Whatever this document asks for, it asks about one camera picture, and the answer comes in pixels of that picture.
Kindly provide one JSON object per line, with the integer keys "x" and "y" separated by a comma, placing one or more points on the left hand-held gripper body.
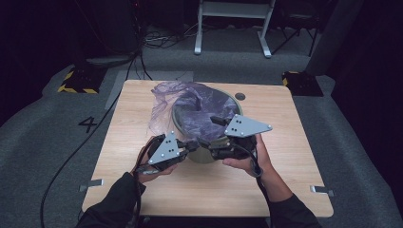
{"x": 164, "y": 152}

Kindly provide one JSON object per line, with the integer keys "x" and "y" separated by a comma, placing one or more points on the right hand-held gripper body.
{"x": 245, "y": 133}

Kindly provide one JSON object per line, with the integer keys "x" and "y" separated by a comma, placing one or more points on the round grey-green bin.
{"x": 202, "y": 155}

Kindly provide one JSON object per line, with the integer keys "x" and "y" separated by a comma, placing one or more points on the purple plastic bag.
{"x": 193, "y": 104}

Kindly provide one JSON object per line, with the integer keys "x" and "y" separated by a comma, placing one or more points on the person's left hand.
{"x": 149, "y": 172}

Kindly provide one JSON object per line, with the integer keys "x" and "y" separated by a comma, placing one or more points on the person's right hand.
{"x": 253, "y": 163}

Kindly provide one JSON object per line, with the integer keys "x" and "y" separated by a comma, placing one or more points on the hazard-striped black stand base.
{"x": 302, "y": 84}
{"x": 82, "y": 80}

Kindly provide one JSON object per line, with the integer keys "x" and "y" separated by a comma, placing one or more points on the black tripod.
{"x": 297, "y": 31}

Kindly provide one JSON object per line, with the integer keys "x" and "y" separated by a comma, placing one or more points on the grey curtain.
{"x": 335, "y": 34}

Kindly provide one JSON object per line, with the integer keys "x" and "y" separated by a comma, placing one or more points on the grey metal table bracket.
{"x": 321, "y": 190}
{"x": 92, "y": 183}

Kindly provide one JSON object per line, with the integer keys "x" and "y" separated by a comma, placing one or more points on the white metal stand frame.
{"x": 234, "y": 9}

